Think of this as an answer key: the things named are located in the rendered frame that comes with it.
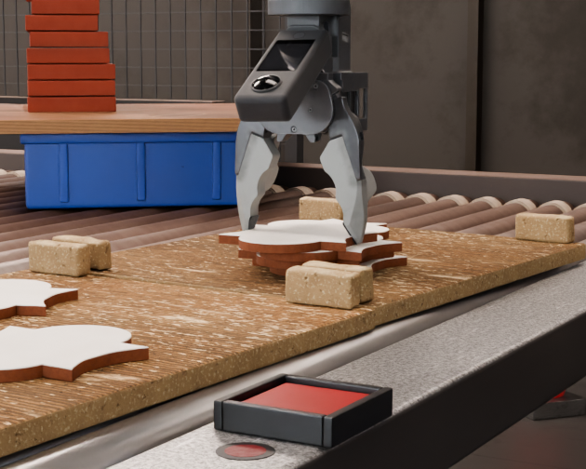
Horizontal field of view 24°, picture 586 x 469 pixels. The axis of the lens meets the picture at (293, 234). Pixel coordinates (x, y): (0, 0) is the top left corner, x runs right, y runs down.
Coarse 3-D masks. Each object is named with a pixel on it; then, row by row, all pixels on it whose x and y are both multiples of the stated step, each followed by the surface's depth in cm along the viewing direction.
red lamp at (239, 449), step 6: (228, 450) 72; (234, 450) 72; (240, 450) 72; (246, 450) 72; (252, 450) 72; (258, 450) 72; (264, 450) 72; (240, 456) 71; (246, 456) 71; (252, 456) 71
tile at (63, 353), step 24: (0, 336) 87; (24, 336) 87; (48, 336) 87; (72, 336) 87; (96, 336) 87; (120, 336) 87; (0, 360) 80; (24, 360) 80; (48, 360) 80; (72, 360) 80; (96, 360) 82; (120, 360) 83
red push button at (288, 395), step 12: (288, 384) 81; (264, 396) 78; (276, 396) 78; (288, 396) 78; (300, 396) 78; (312, 396) 78; (324, 396) 78; (336, 396) 78; (348, 396) 78; (360, 396) 78; (288, 408) 76; (300, 408) 76; (312, 408) 76; (324, 408) 76; (336, 408) 76
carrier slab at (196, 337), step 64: (0, 320) 97; (64, 320) 97; (128, 320) 97; (192, 320) 97; (256, 320) 97; (320, 320) 97; (0, 384) 78; (64, 384) 78; (128, 384) 78; (192, 384) 82; (0, 448) 69
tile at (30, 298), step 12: (0, 288) 104; (12, 288) 104; (24, 288) 104; (36, 288) 104; (48, 288) 104; (60, 288) 104; (72, 288) 104; (0, 300) 100; (12, 300) 100; (24, 300) 100; (36, 300) 100; (48, 300) 101; (60, 300) 103; (72, 300) 104; (0, 312) 97; (12, 312) 98; (24, 312) 98; (36, 312) 98
